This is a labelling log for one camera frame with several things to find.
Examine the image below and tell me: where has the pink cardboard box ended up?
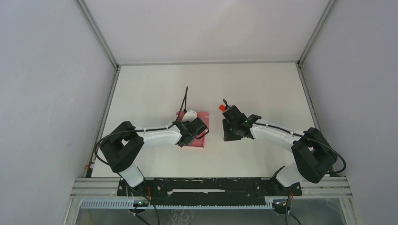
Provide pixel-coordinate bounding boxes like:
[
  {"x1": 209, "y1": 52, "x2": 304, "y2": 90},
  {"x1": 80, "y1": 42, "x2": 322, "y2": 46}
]
[{"x1": 176, "y1": 110, "x2": 209, "y2": 148}]

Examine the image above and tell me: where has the small orange block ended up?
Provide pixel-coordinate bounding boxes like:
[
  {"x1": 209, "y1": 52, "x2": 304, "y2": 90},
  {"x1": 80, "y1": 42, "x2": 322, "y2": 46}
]
[{"x1": 219, "y1": 105, "x2": 226, "y2": 112}]

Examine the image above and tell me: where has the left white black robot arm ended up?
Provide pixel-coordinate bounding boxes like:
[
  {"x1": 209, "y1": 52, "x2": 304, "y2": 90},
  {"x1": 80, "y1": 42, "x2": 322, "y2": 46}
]
[{"x1": 94, "y1": 118, "x2": 209, "y2": 195}]

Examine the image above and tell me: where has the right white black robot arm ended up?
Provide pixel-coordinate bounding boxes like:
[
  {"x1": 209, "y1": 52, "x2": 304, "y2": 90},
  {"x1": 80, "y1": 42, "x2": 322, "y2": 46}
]
[{"x1": 219, "y1": 104, "x2": 339, "y2": 195}]

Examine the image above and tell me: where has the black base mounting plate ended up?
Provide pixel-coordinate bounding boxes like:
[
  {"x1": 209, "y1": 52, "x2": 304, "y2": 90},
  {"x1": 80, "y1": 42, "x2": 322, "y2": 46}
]
[{"x1": 117, "y1": 177, "x2": 302, "y2": 205}]

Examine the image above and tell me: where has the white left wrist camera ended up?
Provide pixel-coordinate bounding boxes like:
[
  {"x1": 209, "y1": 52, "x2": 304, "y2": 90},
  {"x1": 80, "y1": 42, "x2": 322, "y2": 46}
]
[{"x1": 181, "y1": 110, "x2": 197, "y2": 122}]

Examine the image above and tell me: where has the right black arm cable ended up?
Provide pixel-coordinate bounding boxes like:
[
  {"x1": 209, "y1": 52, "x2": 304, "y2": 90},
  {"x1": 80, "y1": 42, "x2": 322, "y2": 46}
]
[{"x1": 222, "y1": 98, "x2": 347, "y2": 174}]

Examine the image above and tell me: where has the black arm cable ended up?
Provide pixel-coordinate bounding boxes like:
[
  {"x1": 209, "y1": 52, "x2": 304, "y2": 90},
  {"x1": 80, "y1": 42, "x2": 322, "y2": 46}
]
[
  {"x1": 93, "y1": 86, "x2": 189, "y2": 165},
  {"x1": 222, "y1": 98, "x2": 347, "y2": 174}
]

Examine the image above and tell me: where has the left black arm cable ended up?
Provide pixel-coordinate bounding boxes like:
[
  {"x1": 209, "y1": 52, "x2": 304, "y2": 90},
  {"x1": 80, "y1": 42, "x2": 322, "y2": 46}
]
[{"x1": 93, "y1": 86, "x2": 189, "y2": 165}]

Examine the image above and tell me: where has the aluminium front frame rail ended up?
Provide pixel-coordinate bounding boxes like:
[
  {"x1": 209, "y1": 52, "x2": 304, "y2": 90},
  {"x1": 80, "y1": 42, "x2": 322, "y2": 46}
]
[{"x1": 70, "y1": 177, "x2": 353, "y2": 198}]

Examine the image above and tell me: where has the white slotted cable duct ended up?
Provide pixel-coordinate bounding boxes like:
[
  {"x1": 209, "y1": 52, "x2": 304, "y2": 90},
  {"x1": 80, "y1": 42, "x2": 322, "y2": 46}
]
[{"x1": 80, "y1": 199, "x2": 274, "y2": 210}]

